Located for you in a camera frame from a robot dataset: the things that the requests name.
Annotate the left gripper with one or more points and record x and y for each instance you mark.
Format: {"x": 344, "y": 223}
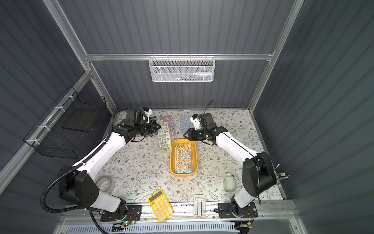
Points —
{"x": 152, "y": 127}

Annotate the yellow calculator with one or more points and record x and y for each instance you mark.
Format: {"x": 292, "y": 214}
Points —
{"x": 160, "y": 206}

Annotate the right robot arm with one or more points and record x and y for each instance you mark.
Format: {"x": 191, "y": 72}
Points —
{"x": 257, "y": 168}

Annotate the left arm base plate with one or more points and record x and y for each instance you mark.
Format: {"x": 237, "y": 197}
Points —
{"x": 125, "y": 213}

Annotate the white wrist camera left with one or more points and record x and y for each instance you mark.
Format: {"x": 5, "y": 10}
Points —
{"x": 147, "y": 111}

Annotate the white metal bracket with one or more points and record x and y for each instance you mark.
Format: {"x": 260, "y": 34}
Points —
{"x": 199, "y": 206}

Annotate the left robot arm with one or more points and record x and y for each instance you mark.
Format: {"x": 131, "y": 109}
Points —
{"x": 76, "y": 184}

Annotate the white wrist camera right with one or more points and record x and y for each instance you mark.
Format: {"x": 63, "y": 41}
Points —
{"x": 196, "y": 121}

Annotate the pale blue jewel sticker sheet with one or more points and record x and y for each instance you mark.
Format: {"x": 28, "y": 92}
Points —
{"x": 185, "y": 124}

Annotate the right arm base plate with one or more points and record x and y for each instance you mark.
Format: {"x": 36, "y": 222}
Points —
{"x": 229, "y": 210}

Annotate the white wire basket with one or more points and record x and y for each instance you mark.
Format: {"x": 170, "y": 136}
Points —
{"x": 163, "y": 70}

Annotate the items in white basket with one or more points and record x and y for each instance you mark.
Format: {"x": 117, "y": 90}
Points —
{"x": 196, "y": 76}

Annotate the yellow storage tray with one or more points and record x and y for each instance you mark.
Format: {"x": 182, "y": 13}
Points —
{"x": 194, "y": 156}

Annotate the white tape roll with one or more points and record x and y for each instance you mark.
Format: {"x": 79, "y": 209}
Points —
{"x": 105, "y": 184}

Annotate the black wire basket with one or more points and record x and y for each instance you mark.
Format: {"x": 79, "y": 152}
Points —
{"x": 73, "y": 129}

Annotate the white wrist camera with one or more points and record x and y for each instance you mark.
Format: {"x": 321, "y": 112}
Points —
{"x": 147, "y": 111}
{"x": 196, "y": 121}

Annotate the pale green bottle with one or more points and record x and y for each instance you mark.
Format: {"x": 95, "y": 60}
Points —
{"x": 229, "y": 182}

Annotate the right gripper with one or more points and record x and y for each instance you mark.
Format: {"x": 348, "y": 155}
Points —
{"x": 192, "y": 133}

